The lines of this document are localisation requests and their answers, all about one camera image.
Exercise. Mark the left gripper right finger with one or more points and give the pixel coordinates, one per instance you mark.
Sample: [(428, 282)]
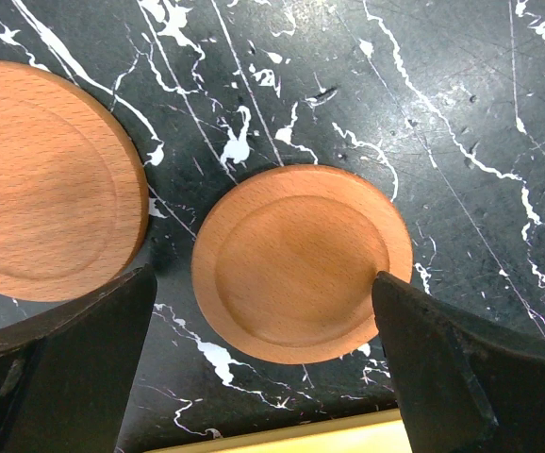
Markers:
[(462, 383)]

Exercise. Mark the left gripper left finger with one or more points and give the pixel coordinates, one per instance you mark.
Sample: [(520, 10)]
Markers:
[(66, 374)]

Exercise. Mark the light wooden coaster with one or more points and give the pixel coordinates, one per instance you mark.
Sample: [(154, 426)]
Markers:
[(73, 192), (283, 265)]

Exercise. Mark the yellow tray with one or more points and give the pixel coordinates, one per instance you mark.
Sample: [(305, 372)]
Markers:
[(382, 431)]

